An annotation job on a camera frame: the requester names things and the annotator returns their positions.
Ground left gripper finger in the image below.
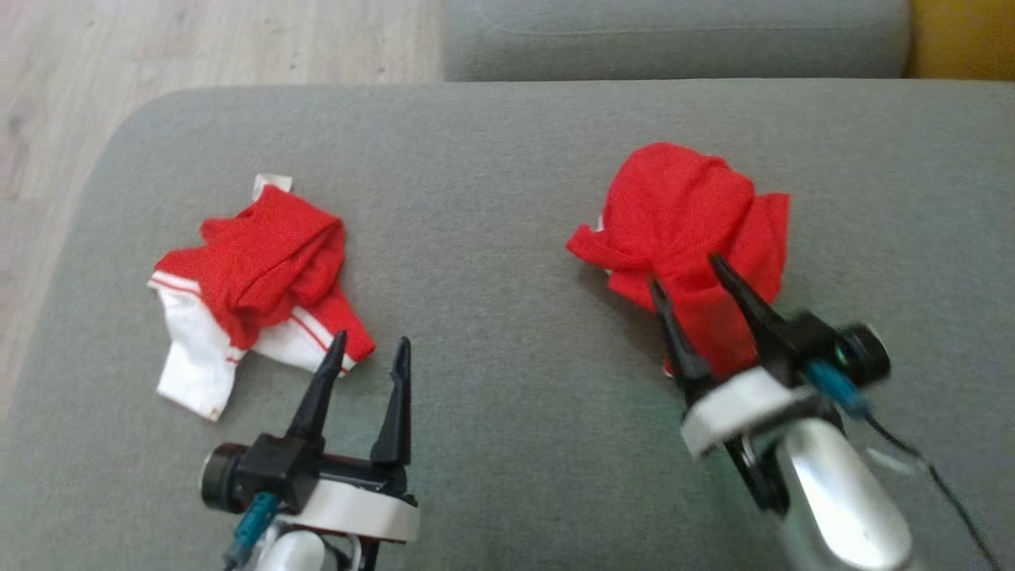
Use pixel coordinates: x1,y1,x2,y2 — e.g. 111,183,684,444
285,331,348,442
370,336,413,466

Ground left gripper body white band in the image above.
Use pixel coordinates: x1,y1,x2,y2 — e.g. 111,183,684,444
278,456,421,545

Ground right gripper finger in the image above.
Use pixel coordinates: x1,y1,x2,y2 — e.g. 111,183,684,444
708,254,795,374
649,278,714,398

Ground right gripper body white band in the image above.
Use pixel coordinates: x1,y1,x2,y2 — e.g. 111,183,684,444
680,368,835,460

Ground red shorts with white waistband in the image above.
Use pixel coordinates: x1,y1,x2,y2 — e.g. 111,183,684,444
565,142,792,381

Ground red shirt with white sleeve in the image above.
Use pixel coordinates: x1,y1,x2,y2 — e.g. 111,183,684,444
147,173,377,422

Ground wide grey sofa chaise cushion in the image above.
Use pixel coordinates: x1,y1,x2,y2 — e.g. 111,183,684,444
0,78,1015,571

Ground grey fabric sofa seat cushion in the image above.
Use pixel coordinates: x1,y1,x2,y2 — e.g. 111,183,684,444
440,0,913,82

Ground large yellow sofa backrest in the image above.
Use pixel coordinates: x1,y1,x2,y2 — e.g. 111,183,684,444
906,0,1015,80

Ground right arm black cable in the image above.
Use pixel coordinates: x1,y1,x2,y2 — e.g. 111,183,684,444
802,358,1004,571

